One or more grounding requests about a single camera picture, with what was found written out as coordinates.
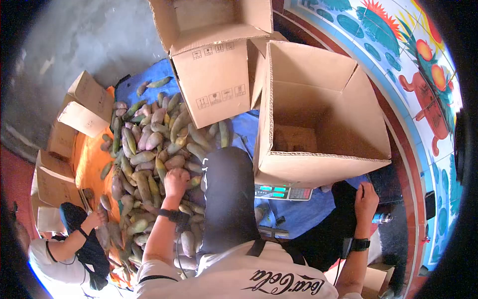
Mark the person's left hand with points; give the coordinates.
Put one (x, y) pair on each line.
(175, 187)

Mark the person's right hand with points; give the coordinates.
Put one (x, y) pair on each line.
(366, 209)

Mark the person's right fingers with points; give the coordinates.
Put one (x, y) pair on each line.
(371, 191)

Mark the person's right thumb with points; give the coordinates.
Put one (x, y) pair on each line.
(359, 190)

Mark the person's left fingers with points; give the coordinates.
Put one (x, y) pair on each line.
(179, 172)

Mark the silver spray can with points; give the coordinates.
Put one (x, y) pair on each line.
(381, 218)

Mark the pile of green purple mangoes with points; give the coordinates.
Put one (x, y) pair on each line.
(149, 149)

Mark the black wrist band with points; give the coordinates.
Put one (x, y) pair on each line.
(171, 216)
(359, 245)

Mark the person's legs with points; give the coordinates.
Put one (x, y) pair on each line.
(227, 198)

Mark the blue tarp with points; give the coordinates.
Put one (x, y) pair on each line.
(306, 218)

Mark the digital weighing scale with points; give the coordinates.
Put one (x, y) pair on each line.
(283, 193)

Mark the orange cloth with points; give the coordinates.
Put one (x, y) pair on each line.
(93, 160)

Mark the large open cardboard box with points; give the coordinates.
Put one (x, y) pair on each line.
(321, 112)

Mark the printed open cardboard box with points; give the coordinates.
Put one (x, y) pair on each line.
(213, 74)

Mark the person's body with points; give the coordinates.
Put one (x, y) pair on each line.
(231, 276)

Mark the stack of cardboard cartons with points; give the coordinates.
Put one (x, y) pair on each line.
(63, 149)

